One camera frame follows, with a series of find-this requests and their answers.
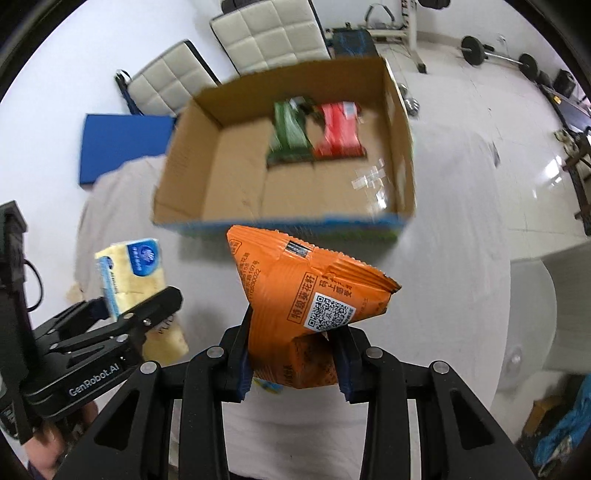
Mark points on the blue foam mat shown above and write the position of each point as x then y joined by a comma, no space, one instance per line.
120,147

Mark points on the small brown cardboard box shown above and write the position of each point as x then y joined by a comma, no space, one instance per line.
541,415

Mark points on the black barbell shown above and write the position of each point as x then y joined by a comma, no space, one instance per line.
473,48

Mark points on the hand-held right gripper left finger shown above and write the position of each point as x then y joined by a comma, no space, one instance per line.
243,374

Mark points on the blue bag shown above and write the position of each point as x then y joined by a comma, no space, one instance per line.
353,44

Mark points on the dark wooden bench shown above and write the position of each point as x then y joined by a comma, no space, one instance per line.
579,170

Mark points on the green snack packet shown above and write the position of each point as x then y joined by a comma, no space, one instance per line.
288,134

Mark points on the person's left hand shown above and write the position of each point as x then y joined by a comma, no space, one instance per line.
60,447

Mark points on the beige plastic packet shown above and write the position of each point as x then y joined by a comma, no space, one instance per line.
167,342

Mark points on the blue cloth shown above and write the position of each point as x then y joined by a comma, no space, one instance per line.
561,438

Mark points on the red snack packet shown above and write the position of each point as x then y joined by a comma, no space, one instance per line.
339,134

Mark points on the grey dumbbells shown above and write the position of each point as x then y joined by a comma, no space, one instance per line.
410,104

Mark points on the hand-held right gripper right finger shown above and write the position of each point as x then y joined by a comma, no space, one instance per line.
346,370

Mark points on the yellow tissue pack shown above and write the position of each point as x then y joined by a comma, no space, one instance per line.
134,277

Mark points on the white cushioned chair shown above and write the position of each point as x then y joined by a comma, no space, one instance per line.
272,34
166,78

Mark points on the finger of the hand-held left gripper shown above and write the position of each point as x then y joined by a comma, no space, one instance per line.
74,321
152,307

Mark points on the white exercise rack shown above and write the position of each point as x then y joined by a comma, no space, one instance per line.
413,32

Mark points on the orange snack packet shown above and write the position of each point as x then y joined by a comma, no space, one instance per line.
277,286

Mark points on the black exercise machine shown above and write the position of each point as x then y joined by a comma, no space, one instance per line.
565,92

